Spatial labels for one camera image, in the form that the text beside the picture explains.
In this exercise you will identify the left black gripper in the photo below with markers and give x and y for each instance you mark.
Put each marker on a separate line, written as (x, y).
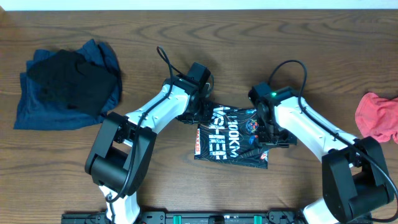
(208, 118)

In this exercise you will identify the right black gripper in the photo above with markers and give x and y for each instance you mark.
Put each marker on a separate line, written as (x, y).
(264, 140)

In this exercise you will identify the black orange patterned jersey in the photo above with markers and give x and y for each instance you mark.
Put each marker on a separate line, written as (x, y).
(231, 137)

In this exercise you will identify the red t-shirt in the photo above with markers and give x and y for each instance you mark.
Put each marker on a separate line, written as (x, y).
(377, 117)

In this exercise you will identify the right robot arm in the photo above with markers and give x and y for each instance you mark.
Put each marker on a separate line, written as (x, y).
(355, 178)

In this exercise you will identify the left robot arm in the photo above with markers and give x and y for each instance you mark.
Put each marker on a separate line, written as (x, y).
(119, 158)

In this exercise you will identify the folded black garment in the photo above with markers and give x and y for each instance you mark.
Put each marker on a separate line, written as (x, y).
(68, 78)

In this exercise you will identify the folded navy blue garment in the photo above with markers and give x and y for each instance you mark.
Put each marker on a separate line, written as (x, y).
(33, 112)

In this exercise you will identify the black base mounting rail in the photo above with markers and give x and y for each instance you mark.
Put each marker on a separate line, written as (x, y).
(160, 217)

